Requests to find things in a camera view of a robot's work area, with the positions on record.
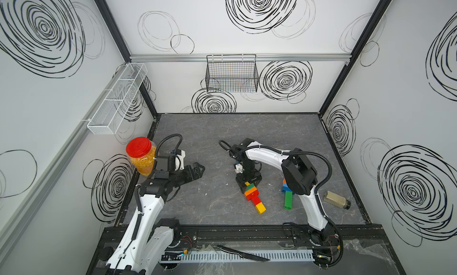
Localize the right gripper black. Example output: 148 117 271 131
234 162 259 195

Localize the green lego plate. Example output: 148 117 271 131
244 183 257 194

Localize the yellow square lego brick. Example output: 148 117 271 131
255 202 266 214

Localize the green tall lego brick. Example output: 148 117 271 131
284 191 293 210

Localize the orange long lego brick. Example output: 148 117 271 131
244 187 259 198

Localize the small red lego brick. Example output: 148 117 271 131
252 196 261 206

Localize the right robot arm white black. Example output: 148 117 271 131
227 139 332 246

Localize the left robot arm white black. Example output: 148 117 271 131
93 162 205 275

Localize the plastic jar red lid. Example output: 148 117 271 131
126 137 157 177

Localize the small glass jar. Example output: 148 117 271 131
324 191 351 210

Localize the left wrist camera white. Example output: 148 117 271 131
171 149 186 172

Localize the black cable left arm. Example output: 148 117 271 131
155 133 183 158

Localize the white slotted cable duct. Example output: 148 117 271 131
159 250 315 264

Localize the white wire shelf basket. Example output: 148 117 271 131
87 63 148 135

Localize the black wire basket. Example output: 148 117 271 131
205 54 259 93

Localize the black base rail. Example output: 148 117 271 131
103 223 386 247

